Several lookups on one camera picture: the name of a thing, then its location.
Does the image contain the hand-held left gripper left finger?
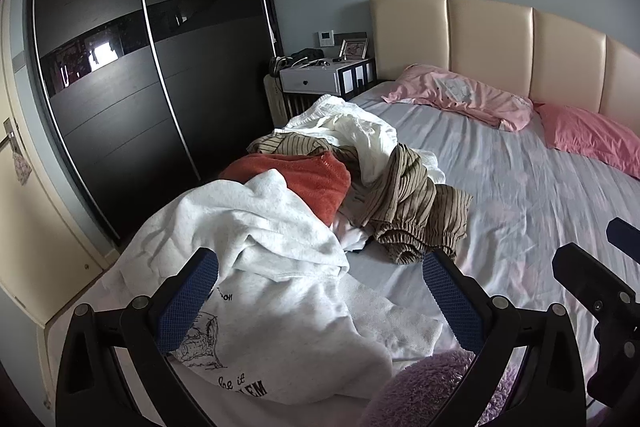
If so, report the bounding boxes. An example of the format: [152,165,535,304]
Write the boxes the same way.
[55,247,221,427]

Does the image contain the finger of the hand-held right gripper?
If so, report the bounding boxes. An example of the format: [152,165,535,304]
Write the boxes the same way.
[552,243,637,324]
[606,217,640,259]

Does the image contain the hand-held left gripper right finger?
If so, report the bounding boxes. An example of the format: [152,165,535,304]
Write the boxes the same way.
[421,249,586,427]

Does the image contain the brown striped pants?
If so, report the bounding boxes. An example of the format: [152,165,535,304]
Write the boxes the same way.
[344,143,474,266]

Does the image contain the purple fluffy cloth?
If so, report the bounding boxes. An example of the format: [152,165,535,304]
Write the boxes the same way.
[357,349,522,427]

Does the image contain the bed with pale sheet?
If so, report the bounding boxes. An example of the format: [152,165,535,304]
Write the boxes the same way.
[45,82,640,427]

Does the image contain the white printed sweatshirt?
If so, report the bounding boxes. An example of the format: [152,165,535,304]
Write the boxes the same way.
[116,169,446,409]

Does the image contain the deep pink pillow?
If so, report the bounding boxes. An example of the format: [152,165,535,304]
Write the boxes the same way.
[536,102,640,180]

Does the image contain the orange red garment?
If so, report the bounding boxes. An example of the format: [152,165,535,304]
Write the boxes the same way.
[218,151,353,229]

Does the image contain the cream door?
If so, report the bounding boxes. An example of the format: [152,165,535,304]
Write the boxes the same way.
[0,0,121,328]

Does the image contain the brown striped top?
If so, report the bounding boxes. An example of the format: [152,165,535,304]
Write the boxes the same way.
[247,132,333,156]

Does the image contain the white garment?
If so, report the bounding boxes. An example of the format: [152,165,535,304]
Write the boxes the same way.
[279,94,447,188]

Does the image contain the light pink pillow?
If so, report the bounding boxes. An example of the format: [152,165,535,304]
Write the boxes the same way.
[381,64,534,132]

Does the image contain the black sliding wardrobe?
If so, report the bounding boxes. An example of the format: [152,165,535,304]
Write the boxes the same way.
[25,0,281,248]

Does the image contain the small hanging pouch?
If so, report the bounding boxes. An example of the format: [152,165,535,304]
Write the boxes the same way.
[12,147,34,184]

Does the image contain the beige padded headboard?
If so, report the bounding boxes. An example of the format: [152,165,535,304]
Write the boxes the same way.
[369,0,640,128]

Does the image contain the white nightstand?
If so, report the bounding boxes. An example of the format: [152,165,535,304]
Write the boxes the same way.
[278,57,376,98]

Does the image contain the dark cloth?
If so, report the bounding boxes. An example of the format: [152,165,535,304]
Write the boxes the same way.
[289,48,326,63]

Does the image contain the metal door handle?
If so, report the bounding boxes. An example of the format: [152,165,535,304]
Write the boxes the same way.
[4,118,24,154]

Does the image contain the small picture frame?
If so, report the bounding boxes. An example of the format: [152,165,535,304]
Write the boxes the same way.
[339,37,369,60]

